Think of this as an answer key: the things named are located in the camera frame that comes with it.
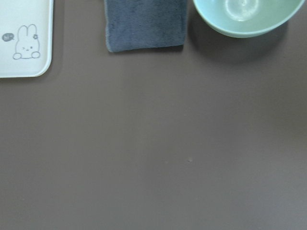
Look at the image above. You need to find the cream rabbit tray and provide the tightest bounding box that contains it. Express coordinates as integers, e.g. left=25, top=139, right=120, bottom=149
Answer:
left=0, top=0, right=54, bottom=78

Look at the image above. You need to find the grey folded cloth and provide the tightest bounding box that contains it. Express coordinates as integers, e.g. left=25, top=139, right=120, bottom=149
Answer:
left=104, top=0, right=188, bottom=53

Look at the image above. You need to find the mint green bowl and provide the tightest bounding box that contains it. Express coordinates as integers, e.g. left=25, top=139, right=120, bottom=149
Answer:
left=193, top=0, right=305, bottom=38

